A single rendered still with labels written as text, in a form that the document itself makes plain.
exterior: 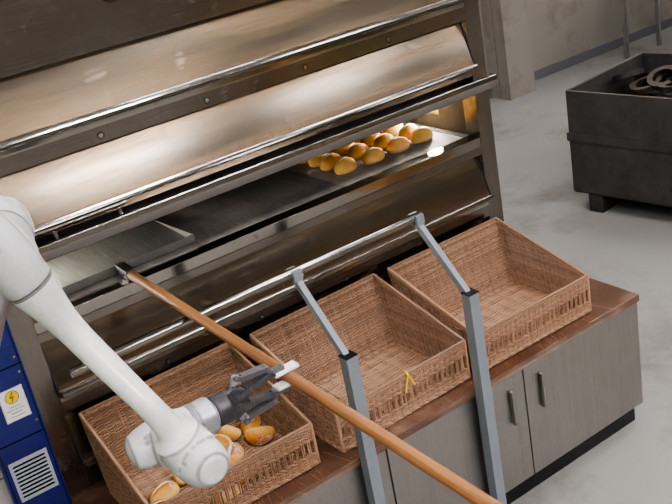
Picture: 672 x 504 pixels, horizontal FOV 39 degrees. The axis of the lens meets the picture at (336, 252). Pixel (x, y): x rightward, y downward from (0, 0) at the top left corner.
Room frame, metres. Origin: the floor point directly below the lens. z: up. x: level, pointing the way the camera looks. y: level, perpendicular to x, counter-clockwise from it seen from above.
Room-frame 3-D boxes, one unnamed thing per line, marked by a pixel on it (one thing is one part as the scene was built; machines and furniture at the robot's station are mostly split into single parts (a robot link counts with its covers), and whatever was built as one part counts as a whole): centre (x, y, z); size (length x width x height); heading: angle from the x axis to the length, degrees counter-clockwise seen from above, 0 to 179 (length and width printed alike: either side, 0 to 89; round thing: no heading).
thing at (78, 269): (3.02, 0.78, 1.20); 0.55 x 0.36 x 0.03; 121
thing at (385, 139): (3.74, -0.13, 1.21); 0.61 x 0.48 x 0.06; 31
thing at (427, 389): (2.85, -0.01, 0.72); 0.56 x 0.49 x 0.28; 122
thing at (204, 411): (1.89, 0.37, 1.18); 0.09 x 0.06 x 0.09; 31
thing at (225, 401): (1.93, 0.31, 1.18); 0.09 x 0.07 x 0.08; 121
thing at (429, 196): (3.06, 0.15, 1.02); 1.79 x 0.11 x 0.19; 121
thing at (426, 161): (3.09, 0.16, 1.16); 1.80 x 0.06 x 0.04; 121
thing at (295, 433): (2.54, 0.53, 0.72); 0.56 x 0.49 x 0.28; 121
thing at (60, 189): (3.06, 0.15, 1.54); 1.79 x 0.11 x 0.19; 121
